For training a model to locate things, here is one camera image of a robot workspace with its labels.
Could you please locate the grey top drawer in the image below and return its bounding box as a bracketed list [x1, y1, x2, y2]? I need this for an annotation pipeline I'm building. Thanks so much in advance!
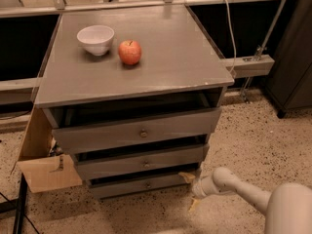
[53, 108, 221, 154]

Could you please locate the grey wooden drawer cabinet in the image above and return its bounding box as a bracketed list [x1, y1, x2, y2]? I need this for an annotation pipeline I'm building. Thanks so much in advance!
[33, 4, 235, 200]

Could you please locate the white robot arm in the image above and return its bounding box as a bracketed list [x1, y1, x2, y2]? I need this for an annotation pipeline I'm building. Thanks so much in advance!
[179, 167, 312, 234]

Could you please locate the grey middle drawer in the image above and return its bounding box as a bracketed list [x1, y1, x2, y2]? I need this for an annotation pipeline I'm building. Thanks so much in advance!
[76, 144, 209, 180]

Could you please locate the white ceramic bowl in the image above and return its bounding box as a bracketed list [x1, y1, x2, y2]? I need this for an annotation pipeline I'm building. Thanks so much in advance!
[77, 25, 115, 56]

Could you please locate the metal frame rail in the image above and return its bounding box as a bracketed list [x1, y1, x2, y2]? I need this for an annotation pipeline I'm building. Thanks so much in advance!
[0, 55, 274, 106]

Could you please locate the grey drawer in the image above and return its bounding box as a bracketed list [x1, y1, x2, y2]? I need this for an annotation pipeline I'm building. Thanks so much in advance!
[76, 144, 209, 180]
[53, 108, 221, 154]
[89, 163, 201, 199]

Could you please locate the light wooden side panel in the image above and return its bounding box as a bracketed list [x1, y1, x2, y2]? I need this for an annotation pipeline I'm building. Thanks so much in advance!
[17, 107, 82, 193]

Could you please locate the grey bottom drawer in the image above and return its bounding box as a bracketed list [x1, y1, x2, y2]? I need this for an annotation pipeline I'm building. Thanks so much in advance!
[89, 163, 201, 199]

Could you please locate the red apple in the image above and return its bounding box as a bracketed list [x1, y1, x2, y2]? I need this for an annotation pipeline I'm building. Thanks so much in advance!
[118, 40, 141, 65]

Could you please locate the dark cabinet at right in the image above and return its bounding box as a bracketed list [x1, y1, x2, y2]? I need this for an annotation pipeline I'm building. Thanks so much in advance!
[265, 0, 312, 118]

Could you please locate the diagonal metal rod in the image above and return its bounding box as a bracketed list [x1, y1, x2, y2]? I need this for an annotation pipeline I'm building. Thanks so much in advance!
[240, 0, 287, 103]

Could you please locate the grey hanging cable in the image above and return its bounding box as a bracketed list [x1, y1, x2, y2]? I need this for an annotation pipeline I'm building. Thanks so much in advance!
[211, 0, 238, 76]

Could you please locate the black stand leg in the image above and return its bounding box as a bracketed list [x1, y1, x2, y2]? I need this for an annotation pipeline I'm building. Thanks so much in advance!
[0, 175, 27, 234]

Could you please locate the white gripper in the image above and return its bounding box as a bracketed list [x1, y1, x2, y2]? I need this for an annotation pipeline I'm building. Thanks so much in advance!
[179, 172, 215, 212]

